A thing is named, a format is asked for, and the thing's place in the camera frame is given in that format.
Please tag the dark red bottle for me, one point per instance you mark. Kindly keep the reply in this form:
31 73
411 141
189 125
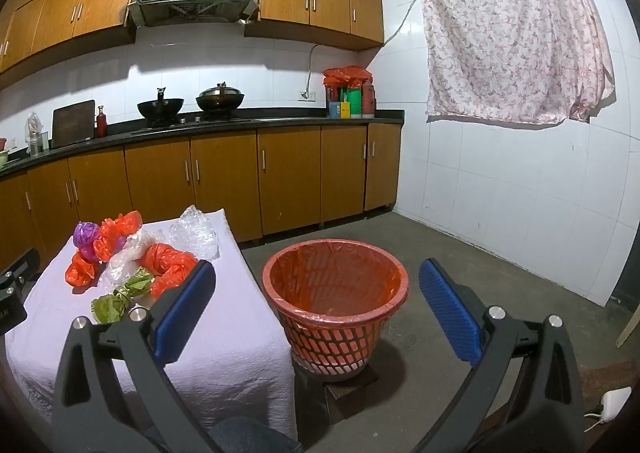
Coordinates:
369 100

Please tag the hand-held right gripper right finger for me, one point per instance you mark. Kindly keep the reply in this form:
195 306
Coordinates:
450 313

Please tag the person's blue jeans leg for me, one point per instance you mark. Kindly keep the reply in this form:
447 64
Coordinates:
250 435

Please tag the black countertop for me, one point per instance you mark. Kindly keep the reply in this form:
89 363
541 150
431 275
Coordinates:
290 122

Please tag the pink floral cloth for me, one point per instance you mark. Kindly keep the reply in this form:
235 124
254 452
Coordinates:
510 33

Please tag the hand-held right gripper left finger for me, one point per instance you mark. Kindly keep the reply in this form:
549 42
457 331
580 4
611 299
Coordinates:
182 305

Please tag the clear plastic bag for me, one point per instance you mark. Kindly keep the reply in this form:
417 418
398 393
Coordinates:
125 260

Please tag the dark cutting board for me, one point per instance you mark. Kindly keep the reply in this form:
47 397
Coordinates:
73 123

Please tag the blue box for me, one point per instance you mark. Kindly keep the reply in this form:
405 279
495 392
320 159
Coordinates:
334 109

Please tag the black wok right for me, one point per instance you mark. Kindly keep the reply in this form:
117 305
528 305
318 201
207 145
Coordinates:
220 100

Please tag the dark wooden block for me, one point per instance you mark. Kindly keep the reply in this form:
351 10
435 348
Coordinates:
345 395

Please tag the orange plastic bag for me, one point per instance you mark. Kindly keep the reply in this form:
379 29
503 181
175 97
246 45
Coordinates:
167 268
120 228
80 273

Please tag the green canister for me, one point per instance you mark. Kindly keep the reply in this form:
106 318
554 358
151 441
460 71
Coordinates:
355 102

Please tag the orange plastic mesh basket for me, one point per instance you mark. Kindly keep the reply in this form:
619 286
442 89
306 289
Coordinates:
330 340

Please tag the purple plastic bag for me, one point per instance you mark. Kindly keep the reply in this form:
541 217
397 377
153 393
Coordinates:
86 235

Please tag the small red bottle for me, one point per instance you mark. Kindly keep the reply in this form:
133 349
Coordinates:
101 123

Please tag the green plastic bag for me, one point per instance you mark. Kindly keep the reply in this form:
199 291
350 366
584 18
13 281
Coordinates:
112 308

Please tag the yellow box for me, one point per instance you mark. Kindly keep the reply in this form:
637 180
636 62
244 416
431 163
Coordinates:
345 109

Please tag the pale wooden stick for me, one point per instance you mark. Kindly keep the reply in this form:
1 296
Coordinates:
627 325

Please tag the white charger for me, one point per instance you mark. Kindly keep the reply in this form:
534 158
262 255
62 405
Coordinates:
615 403

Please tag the red plastic bin liner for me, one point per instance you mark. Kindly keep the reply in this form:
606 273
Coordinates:
340 280

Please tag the green bowl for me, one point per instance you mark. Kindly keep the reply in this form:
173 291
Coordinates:
3 159

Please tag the gas stove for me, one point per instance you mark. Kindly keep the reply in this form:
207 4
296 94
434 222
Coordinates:
192 122

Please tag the plastic-wrapped glass jar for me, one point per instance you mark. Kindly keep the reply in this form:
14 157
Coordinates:
34 135

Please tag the white tablecloth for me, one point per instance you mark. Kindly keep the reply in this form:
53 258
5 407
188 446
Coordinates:
225 358

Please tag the wooden lower cabinets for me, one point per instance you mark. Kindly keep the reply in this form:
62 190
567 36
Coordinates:
290 178

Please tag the red plastic bag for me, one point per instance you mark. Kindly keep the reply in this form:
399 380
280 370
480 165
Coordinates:
345 77

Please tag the black wok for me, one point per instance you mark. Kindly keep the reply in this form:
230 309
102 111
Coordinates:
220 100
160 108

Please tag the white wall socket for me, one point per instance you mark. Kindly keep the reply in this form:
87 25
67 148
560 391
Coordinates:
306 95

